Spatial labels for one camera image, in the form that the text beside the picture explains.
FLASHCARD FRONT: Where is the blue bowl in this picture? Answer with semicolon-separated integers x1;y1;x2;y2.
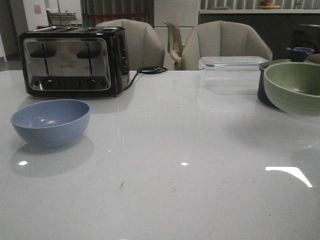
10;99;90;148

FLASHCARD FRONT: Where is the green bowl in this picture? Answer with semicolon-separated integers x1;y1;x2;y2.
263;62;320;117

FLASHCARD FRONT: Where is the beige upholstered chair left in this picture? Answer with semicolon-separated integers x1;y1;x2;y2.
97;19;165;71

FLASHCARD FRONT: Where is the beige upholstered chair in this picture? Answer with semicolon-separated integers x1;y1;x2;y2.
97;19;165;71
181;20;273;71

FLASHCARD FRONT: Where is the clear plastic food container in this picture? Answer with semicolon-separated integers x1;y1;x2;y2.
198;56;267;95

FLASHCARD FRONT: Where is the beige plastic chair background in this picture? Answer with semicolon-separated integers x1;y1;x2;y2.
162;20;184;71

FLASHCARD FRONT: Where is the beige upholstered chair right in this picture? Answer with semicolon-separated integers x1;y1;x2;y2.
181;20;273;71

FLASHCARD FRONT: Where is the black chrome four-slot toaster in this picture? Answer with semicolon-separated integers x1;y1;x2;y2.
19;26;130;98

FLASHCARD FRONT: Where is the dark blue cooking pot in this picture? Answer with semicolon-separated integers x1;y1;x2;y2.
257;69;277;109

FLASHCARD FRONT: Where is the white cabinet background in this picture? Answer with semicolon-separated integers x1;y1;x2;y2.
153;0;200;48

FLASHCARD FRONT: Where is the metal cart background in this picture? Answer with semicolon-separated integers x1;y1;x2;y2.
46;8;82;26

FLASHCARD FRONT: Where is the dark kitchen counter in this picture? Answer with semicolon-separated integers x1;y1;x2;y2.
198;9;320;60

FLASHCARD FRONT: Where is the fruit plate on counter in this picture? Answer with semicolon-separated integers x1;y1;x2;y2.
257;0;281;10

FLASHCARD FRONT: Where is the black appliance far right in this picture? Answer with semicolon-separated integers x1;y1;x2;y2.
290;24;320;54

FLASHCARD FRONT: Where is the black toaster power cord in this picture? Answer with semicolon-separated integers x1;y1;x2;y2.
124;66;169;91

